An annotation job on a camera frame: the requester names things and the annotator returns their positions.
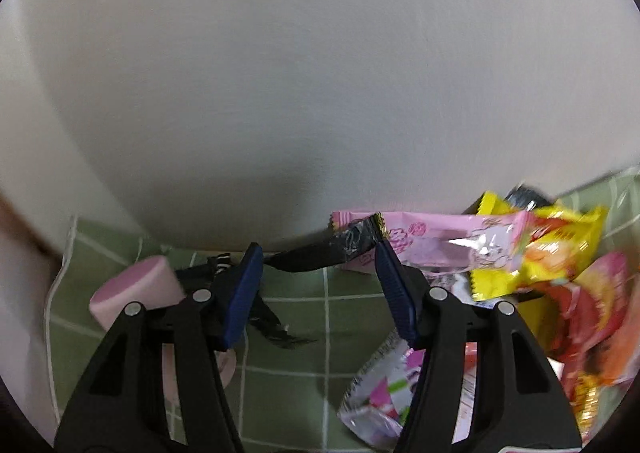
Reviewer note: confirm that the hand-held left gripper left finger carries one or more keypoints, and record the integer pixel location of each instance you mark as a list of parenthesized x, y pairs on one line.
[(245, 298)]

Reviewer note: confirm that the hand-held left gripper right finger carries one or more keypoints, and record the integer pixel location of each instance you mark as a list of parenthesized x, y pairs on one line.
[(395, 293)]

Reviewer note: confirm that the pink snack packet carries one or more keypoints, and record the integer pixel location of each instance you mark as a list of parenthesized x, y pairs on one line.
[(440, 233)]

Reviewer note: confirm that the black foil wrapper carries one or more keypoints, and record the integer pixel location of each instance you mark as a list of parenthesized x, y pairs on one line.
[(325, 247)]

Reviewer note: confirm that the yellow snack packet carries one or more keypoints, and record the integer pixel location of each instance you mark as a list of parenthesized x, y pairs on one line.
[(500, 278)]

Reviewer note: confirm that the black striped torn wrapper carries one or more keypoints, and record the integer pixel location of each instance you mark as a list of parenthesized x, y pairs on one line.
[(272, 323)]

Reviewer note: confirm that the green checked cloth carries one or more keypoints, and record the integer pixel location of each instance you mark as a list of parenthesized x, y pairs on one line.
[(310, 333)]

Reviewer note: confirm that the silvery pink printed packet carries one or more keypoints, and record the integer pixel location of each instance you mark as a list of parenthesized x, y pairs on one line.
[(375, 398)]

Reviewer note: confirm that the pale pink cylinder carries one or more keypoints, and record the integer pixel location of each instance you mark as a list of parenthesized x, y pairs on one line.
[(135, 290)]

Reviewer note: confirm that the dark blue snack packet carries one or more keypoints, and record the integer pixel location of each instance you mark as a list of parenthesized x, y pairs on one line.
[(522, 196)]

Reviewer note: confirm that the red snack packet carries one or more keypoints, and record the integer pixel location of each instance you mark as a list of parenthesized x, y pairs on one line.
[(590, 313)]

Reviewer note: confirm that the orange snack packet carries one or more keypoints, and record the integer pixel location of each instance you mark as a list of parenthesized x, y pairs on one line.
[(620, 353)]

